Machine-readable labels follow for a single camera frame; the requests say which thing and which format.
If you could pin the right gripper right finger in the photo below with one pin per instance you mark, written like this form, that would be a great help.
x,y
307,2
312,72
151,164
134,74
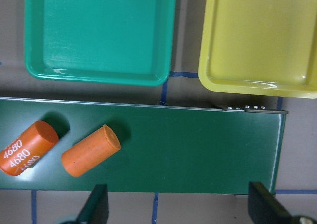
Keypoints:
x,y
263,207

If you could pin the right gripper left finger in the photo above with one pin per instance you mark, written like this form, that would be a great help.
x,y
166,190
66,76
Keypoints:
x,y
96,208

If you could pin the plain orange cylinder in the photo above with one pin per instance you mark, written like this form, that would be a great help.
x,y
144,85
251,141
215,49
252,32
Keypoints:
x,y
90,151

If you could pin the orange cylinder with 4680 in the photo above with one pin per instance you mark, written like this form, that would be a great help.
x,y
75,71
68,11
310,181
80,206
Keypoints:
x,y
28,148

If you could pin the green conveyor belt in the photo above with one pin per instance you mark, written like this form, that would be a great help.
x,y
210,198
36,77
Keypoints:
x,y
165,149

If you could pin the yellow plastic tray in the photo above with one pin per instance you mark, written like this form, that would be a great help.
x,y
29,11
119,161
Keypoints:
x,y
260,47

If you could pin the green plastic tray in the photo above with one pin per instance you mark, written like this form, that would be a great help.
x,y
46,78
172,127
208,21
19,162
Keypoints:
x,y
126,42

